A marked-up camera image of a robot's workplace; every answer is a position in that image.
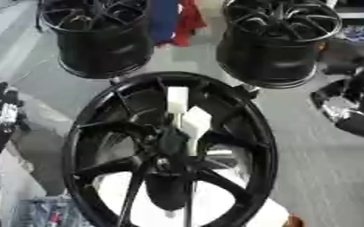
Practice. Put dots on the black wheel rim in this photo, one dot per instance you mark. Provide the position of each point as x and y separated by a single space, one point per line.
105 50
265 56

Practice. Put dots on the red cloth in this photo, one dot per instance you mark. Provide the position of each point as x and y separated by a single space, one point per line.
188 22

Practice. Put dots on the black spoked wheel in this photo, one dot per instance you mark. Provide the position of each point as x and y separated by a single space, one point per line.
103 102

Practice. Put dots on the white pin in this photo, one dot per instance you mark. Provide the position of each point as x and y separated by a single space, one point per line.
178 99
197 121

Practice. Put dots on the blue cloth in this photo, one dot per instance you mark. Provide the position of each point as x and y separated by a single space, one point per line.
163 19

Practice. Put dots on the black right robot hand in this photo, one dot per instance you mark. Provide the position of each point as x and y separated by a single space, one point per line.
361 100

